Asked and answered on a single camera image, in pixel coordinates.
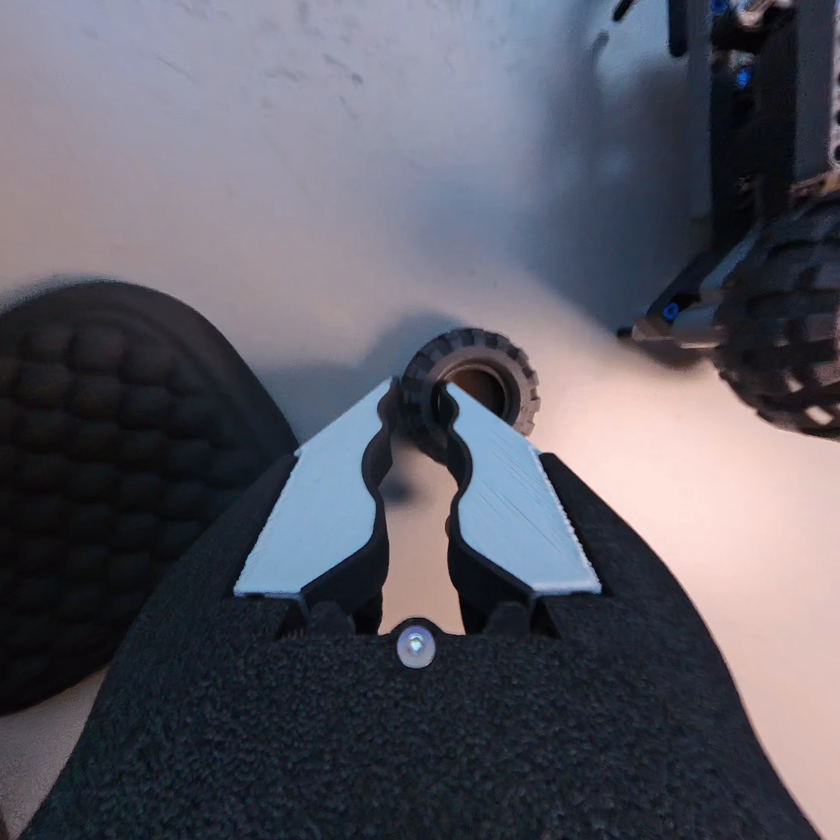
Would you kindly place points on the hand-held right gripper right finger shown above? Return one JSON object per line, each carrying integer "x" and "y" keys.
{"x": 519, "y": 519}

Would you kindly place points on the white toy brick truck model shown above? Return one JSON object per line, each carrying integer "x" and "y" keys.
{"x": 761, "y": 131}

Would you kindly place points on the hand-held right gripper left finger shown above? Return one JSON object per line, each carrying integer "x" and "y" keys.
{"x": 315, "y": 519}

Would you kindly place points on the black honeycomb pad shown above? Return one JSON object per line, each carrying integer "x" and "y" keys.
{"x": 105, "y": 460}

